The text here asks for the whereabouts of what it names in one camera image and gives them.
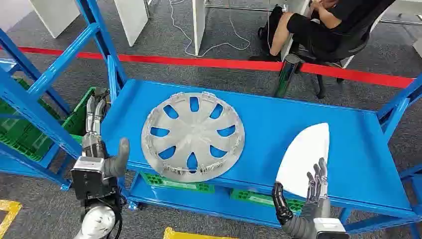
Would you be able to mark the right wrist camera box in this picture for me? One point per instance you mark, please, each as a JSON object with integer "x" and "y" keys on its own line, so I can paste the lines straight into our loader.
{"x": 329, "y": 229}

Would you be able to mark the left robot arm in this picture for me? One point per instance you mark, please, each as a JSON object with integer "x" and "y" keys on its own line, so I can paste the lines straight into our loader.
{"x": 97, "y": 221}

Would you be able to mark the silver wheel hubcap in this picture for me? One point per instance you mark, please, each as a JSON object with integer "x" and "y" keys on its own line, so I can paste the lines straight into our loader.
{"x": 194, "y": 142}

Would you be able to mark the white desk panel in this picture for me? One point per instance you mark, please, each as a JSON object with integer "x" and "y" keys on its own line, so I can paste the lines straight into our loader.
{"x": 56, "y": 16}
{"x": 132, "y": 19}
{"x": 198, "y": 26}

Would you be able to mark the black office chair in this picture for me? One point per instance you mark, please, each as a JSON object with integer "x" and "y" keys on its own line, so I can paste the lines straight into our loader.
{"x": 349, "y": 46}

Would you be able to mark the green plastic crate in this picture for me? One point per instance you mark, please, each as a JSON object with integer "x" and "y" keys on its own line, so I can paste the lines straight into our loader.
{"x": 19, "y": 135}
{"x": 254, "y": 198}
{"x": 178, "y": 185}

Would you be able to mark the grey metal desk crossbar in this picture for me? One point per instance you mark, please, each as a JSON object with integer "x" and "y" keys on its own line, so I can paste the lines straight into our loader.
{"x": 244, "y": 8}

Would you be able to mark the white curved plastic panel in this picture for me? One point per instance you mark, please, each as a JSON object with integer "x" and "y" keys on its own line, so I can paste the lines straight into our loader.
{"x": 303, "y": 155}

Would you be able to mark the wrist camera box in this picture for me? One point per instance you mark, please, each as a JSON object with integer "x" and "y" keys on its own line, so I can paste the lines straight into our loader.
{"x": 329, "y": 229}
{"x": 87, "y": 179}

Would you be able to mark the seated person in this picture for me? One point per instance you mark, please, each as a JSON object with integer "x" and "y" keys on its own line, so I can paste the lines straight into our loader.
{"x": 280, "y": 33}

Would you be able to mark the black bag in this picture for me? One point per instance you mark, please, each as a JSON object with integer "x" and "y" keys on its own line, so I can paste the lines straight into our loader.
{"x": 265, "y": 33}

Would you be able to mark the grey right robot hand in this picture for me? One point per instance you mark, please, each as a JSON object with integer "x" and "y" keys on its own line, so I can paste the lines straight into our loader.
{"x": 310, "y": 217}

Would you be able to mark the blue metal shelf cart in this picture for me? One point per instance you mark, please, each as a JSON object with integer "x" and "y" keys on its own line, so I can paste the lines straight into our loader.
{"x": 280, "y": 132}

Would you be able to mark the blue metal storage rack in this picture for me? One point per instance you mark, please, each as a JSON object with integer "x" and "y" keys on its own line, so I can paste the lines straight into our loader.
{"x": 33, "y": 110}

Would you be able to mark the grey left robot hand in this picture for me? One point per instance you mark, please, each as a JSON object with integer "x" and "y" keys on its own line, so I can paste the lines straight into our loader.
{"x": 95, "y": 145}

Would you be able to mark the chrome post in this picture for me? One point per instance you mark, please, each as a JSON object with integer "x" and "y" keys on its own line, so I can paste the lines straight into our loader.
{"x": 286, "y": 76}

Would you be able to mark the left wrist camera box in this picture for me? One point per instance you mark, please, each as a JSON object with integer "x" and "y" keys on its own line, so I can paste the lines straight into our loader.
{"x": 87, "y": 179}

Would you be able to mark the yellow floor tape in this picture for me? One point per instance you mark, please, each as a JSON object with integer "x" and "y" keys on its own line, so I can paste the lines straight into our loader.
{"x": 174, "y": 235}
{"x": 11, "y": 207}

